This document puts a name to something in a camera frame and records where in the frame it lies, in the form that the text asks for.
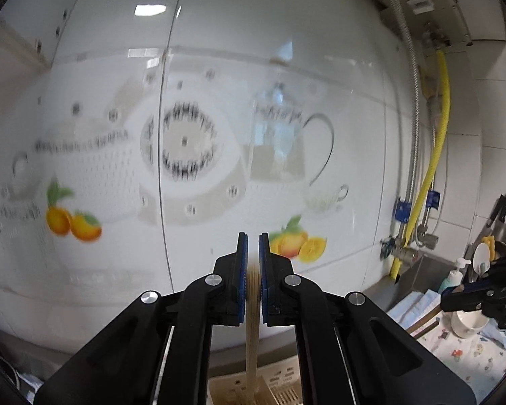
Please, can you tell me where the yellow gas hose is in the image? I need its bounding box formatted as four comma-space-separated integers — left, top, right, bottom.
391, 48, 452, 281

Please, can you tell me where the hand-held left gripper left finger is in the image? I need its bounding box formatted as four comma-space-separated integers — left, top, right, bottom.
33, 232, 249, 405

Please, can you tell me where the short braided metal hose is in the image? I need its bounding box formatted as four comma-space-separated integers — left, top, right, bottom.
422, 122, 439, 224

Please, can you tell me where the black handle kitchen knife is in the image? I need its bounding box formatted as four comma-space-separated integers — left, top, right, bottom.
488, 190, 506, 225

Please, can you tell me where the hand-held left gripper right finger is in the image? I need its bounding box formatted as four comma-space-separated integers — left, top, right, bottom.
258, 232, 476, 405

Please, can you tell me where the long braided metal hose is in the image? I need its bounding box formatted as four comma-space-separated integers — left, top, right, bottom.
379, 0, 420, 241

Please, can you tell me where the printed baby blanket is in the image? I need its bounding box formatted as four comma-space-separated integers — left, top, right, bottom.
387, 290, 506, 394

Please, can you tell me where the blue handle water valve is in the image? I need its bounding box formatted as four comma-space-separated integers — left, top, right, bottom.
379, 236, 420, 264

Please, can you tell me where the white ceramic bowl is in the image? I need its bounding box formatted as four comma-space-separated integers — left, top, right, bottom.
451, 310, 490, 339

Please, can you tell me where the white plastic spoon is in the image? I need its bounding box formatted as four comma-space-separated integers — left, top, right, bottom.
472, 242, 490, 275

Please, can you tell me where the light bamboo chopstick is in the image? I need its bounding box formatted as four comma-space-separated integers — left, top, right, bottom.
244, 262, 263, 403

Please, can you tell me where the chrome angle valve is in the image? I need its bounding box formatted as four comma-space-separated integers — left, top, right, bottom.
417, 225, 440, 250

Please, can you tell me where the brown wooden chopstick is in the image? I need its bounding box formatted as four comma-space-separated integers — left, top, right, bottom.
406, 307, 442, 334

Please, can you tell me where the teal soap pump bottle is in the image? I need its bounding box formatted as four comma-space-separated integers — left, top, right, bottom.
438, 257, 472, 296

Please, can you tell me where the beige plastic utensil holder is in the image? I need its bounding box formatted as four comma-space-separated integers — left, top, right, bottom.
206, 354, 306, 405

